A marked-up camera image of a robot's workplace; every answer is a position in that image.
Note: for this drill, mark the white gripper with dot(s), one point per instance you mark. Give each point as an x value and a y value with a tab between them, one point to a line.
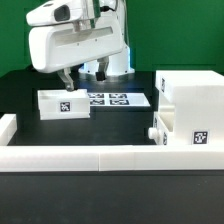
66	33

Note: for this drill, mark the white drawer cabinet frame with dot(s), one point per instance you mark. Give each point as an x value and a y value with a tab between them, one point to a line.
197	100

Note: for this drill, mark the white front drawer box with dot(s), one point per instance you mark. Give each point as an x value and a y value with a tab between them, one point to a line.
162	128

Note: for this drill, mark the white drawer box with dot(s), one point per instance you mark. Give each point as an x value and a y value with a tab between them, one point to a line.
61	104
162	128

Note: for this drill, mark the white rear drawer box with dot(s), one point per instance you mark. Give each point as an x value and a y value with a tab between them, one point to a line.
61	104

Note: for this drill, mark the white marker sheet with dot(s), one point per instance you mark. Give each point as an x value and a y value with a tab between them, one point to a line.
118	100

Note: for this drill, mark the white left fence piece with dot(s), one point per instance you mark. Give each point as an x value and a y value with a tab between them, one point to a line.
8	127

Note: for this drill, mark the white front fence rail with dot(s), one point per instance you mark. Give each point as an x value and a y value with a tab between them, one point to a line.
110	158

